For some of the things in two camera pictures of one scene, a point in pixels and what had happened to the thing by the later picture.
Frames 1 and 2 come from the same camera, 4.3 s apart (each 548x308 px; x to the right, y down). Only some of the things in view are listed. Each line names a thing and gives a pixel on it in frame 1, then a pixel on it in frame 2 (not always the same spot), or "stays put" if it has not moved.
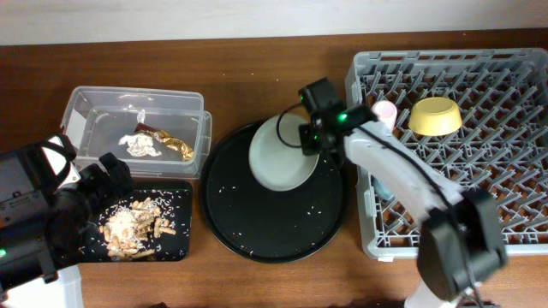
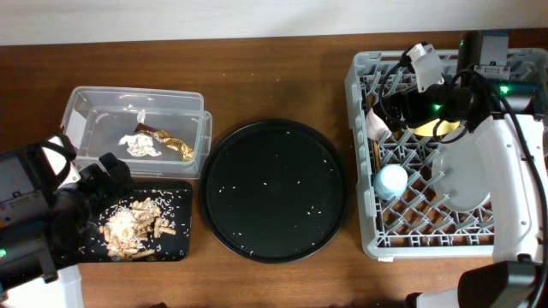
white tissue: [139, 145] stays put
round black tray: [254, 222] stays put
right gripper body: [312, 138] → [439, 103]
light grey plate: [276, 153] → [460, 174]
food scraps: [128, 227] stays put
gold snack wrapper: [162, 135] stays put
